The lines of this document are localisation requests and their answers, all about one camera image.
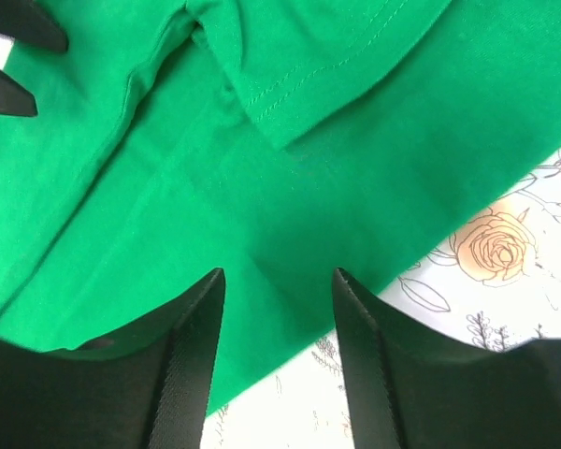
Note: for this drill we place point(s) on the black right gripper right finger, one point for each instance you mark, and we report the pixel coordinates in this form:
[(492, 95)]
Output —
[(409, 386)]

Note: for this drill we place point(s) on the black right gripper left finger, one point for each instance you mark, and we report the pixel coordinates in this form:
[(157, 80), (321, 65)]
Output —
[(143, 385)]

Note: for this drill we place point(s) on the floral patterned table mat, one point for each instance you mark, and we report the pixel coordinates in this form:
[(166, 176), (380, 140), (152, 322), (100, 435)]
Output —
[(303, 403)]

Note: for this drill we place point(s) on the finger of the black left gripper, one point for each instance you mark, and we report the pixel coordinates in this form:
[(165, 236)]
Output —
[(30, 23), (14, 99)]

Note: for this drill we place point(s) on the green t shirt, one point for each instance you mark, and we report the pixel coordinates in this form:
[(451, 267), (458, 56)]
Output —
[(277, 140)]

